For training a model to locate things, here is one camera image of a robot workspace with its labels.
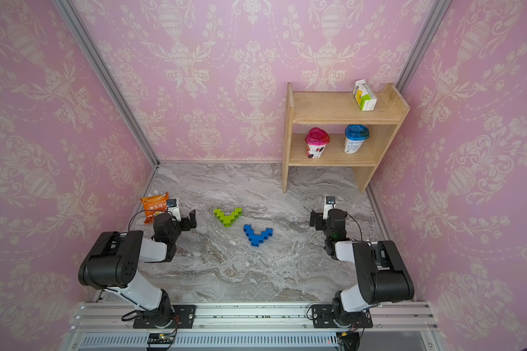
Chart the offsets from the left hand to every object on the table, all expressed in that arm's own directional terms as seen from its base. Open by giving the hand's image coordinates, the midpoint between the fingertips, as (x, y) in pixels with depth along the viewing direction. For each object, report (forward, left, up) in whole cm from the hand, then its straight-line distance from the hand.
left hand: (184, 211), depth 96 cm
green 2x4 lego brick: (-2, -19, -2) cm, 19 cm away
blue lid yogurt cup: (+20, -71, +27) cm, 79 cm away
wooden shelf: (+20, -65, +18) cm, 70 cm away
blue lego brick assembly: (-12, -32, -2) cm, 34 cm away
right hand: (0, -62, +2) cm, 62 cm away
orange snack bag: (+4, +15, -2) cm, 16 cm away
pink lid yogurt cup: (+17, -55, +27) cm, 64 cm away
